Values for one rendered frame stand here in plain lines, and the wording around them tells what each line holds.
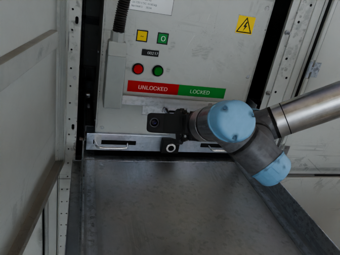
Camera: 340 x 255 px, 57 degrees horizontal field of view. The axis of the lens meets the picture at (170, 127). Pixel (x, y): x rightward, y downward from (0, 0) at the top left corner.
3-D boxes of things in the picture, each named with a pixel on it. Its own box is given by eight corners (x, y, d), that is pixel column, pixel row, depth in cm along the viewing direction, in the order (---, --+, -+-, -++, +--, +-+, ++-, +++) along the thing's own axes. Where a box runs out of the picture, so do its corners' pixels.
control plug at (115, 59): (121, 110, 84) (128, 45, 77) (102, 109, 83) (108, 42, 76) (119, 98, 91) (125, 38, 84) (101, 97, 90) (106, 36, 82)
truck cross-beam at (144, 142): (239, 153, 114) (243, 139, 111) (85, 150, 99) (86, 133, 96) (233, 146, 118) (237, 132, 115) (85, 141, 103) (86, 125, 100)
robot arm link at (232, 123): (243, 154, 54) (208, 121, 52) (216, 152, 64) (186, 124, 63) (269, 121, 55) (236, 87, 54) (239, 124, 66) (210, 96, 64)
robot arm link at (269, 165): (287, 145, 67) (252, 111, 65) (299, 173, 57) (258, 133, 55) (258, 167, 70) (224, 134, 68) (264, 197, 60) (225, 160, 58)
